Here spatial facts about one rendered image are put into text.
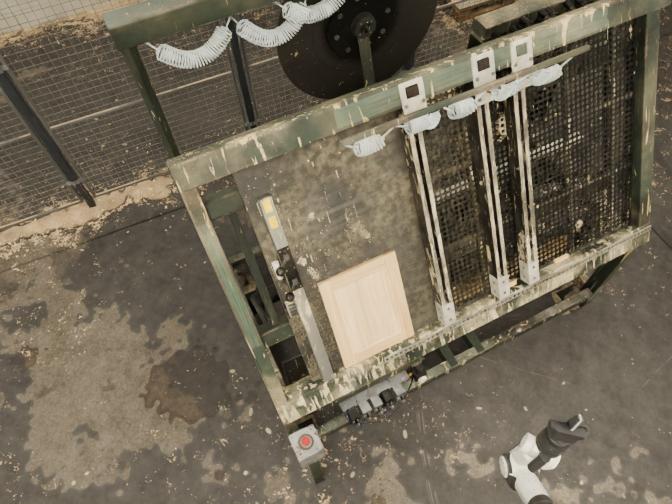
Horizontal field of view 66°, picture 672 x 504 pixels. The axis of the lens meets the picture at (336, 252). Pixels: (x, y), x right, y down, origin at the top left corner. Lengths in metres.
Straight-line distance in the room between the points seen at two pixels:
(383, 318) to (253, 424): 1.30
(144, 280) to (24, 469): 1.36
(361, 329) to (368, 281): 0.24
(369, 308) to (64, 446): 2.18
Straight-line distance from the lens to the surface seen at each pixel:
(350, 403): 2.61
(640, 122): 2.98
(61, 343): 4.03
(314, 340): 2.32
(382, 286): 2.35
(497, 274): 2.62
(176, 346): 3.70
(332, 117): 1.92
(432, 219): 2.28
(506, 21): 2.67
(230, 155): 1.84
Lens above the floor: 3.25
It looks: 58 degrees down
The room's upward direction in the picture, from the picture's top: 3 degrees counter-clockwise
